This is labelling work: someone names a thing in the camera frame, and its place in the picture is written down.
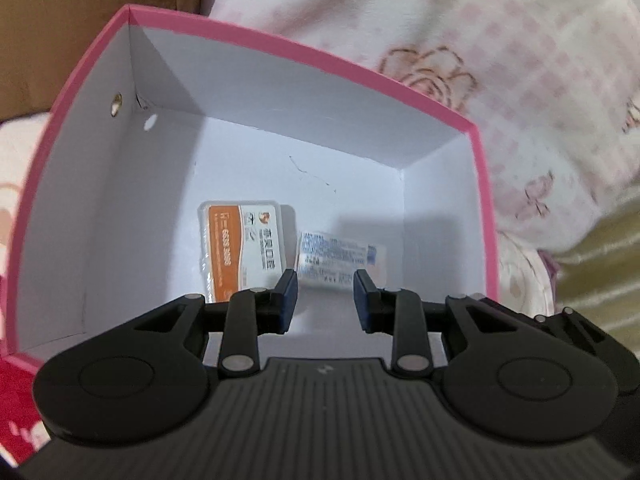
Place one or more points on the small white blue packet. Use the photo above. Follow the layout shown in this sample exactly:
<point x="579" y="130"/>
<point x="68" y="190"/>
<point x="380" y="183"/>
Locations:
<point x="335" y="257"/>

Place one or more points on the pink checkered pillow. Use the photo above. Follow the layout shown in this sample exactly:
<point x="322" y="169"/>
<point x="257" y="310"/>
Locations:
<point x="450" y="35"/>

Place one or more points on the brown pillow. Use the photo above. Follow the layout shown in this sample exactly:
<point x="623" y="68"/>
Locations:
<point x="75" y="20"/>

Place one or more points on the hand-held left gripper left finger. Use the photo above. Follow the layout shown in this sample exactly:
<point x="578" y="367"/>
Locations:
<point x="286" y="305"/>

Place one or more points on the pink cardboard box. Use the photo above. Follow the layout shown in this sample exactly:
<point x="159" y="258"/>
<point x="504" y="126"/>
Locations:
<point x="150" y="200"/>

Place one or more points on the gold satin cloth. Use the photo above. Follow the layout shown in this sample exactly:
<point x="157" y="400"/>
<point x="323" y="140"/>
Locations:
<point x="600" y="260"/>

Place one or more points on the clear case with orange label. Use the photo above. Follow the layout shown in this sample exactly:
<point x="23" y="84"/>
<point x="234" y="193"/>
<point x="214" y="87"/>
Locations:
<point x="240" y="245"/>

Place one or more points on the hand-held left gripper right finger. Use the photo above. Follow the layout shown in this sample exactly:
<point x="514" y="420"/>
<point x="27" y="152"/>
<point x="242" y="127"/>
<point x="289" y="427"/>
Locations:
<point x="361" y="305"/>

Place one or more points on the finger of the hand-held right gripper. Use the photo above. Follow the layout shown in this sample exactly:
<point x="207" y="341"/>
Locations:
<point x="575" y="332"/>

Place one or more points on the bear printed blanket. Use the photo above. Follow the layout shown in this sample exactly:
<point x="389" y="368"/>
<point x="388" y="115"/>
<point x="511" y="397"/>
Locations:
<point x="20" y="400"/>

